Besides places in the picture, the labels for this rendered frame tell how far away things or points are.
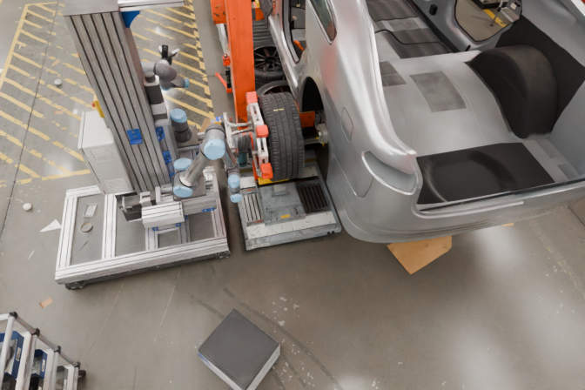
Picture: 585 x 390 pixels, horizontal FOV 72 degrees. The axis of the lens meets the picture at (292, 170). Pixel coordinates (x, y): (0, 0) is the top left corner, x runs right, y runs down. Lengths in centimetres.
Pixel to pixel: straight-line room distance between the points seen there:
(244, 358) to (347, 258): 123
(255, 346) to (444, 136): 199
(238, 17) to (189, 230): 167
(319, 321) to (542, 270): 194
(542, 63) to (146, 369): 358
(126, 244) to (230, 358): 126
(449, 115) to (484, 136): 30
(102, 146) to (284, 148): 115
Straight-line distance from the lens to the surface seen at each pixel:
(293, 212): 348
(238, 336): 284
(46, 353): 296
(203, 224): 342
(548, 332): 378
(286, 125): 279
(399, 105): 323
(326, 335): 321
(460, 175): 311
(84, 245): 358
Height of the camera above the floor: 302
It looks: 49 degrees down
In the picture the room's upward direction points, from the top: 3 degrees clockwise
